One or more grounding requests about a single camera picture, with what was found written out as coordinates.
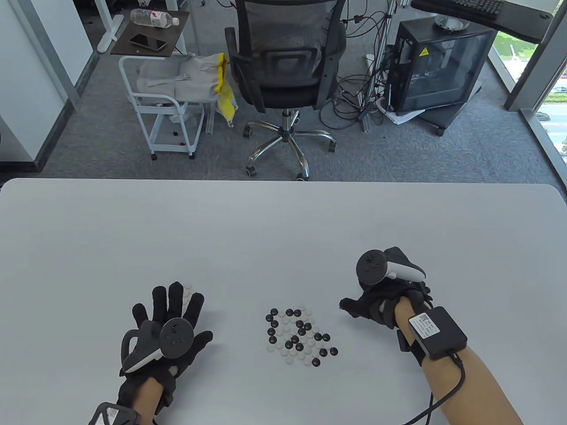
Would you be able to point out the dark rolling computer stand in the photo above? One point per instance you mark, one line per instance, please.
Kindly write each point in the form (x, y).
(443, 117)

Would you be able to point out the person's left hand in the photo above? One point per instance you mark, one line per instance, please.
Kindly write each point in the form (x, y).
(188, 352)

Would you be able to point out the pile of mixed go stones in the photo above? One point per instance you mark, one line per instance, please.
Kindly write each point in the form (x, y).
(301, 331)

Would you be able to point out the grey fabric bag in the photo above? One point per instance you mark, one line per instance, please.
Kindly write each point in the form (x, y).
(190, 79)

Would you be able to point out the black mesh office chair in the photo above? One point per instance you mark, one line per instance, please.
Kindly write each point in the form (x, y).
(283, 66)

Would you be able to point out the person's right forearm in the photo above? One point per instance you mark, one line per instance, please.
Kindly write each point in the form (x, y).
(474, 394)

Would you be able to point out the clear plastic water bottle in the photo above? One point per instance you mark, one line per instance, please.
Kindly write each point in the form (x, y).
(150, 17)

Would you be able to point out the black and white VR controller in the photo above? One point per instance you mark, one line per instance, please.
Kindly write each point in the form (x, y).
(371, 265)
(177, 338)

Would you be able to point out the black computer tower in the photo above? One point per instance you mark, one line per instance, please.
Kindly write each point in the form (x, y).
(443, 66)

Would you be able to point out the black cross-braced wrist module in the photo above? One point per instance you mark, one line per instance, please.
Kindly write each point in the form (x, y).
(113, 416)

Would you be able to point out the silver bowl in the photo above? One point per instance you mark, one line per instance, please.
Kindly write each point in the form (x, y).
(452, 23)

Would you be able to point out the white papers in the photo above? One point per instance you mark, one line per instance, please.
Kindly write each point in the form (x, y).
(401, 118)

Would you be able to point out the white desk leg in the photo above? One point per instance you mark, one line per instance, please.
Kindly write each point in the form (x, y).
(108, 37)

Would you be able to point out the yellow plastic bag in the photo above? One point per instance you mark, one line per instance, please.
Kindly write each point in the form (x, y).
(226, 97)

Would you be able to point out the white power strip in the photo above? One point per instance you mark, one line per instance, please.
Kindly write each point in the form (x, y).
(369, 57)

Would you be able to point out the aluminium frame post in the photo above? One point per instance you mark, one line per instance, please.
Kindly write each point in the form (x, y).
(391, 5)

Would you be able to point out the black labelled wrist box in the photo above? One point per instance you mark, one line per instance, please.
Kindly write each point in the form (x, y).
(438, 332)

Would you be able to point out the brown side table top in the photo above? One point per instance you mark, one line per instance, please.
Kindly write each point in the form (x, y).
(177, 40)

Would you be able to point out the cluster of white go stones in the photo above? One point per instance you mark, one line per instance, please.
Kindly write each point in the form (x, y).
(188, 290)

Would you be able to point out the person's right hand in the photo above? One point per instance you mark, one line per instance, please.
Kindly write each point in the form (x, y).
(372, 305)

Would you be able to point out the black keyboard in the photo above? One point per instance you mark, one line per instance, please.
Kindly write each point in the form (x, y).
(469, 6)

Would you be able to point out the black smartphone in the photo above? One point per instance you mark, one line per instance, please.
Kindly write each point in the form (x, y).
(148, 42)

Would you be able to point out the white metal cart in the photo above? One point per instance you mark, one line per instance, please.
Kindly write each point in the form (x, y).
(150, 102)

